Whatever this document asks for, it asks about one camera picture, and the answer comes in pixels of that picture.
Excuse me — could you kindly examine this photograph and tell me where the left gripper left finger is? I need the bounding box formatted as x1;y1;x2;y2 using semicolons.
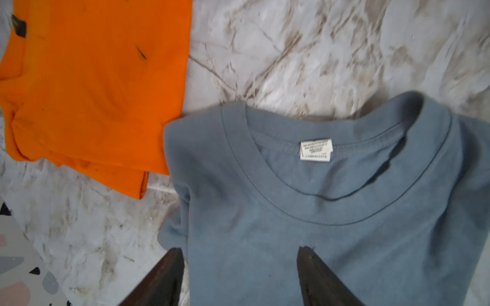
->
120;248;185;306

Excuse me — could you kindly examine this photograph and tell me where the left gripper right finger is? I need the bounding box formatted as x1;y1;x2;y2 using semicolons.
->
297;247;364;306

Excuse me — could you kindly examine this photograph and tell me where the grey t-shirt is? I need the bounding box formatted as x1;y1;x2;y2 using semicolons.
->
158;92;489;305

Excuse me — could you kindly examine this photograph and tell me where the orange t-shirt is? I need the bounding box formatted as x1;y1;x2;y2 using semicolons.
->
1;0;193;200

